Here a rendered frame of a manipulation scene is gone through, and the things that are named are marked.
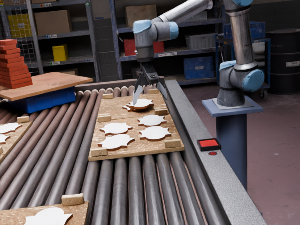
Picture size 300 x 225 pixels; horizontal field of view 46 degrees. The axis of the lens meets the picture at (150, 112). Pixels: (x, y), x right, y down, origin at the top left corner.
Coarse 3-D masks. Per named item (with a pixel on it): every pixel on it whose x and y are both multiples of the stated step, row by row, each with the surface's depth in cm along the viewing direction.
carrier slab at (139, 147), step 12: (120, 120) 163; (132, 120) 162; (168, 120) 157; (96, 132) 150; (132, 132) 146; (96, 144) 137; (132, 144) 134; (144, 144) 133; (156, 144) 132; (180, 144) 130; (96, 156) 126; (108, 156) 126; (120, 156) 126
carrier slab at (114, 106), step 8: (128, 96) 204; (144, 96) 201; (152, 96) 199; (160, 96) 198; (104, 104) 192; (112, 104) 191; (120, 104) 189; (160, 104) 182; (104, 112) 177; (112, 112) 176; (120, 112) 175; (128, 112) 174; (136, 112) 172; (144, 112) 171; (152, 112) 170; (168, 112) 168; (96, 120) 167
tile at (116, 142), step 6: (108, 138) 139; (114, 138) 138; (120, 138) 138; (126, 138) 137; (132, 138) 136; (102, 144) 134; (108, 144) 133; (114, 144) 132; (120, 144) 132; (126, 144) 131; (108, 150) 129; (114, 150) 129
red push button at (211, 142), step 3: (201, 141) 132; (204, 141) 132; (207, 141) 132; (210, 141) 131; (213, 141) 131; (201, 144) 129; (204, 144) 129; (207, 144) 129; (210, 144) 129; (213, 144) 128; (216, 144) 128
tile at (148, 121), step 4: (148, 116) 161; (152, 116) 161; (156, 116) 160; (164, 116) 160; (140, 120) 157; (144, 120) 156; (148, 120) 156; (152, 120) 155; (156, 120) 155; (160, 120) 154; (164, 120) 154; (140, 124) 152; (144, 124) 151; (148, 124) 151; (152, 124) 150; (156, 124) 150; (160, 124) 152
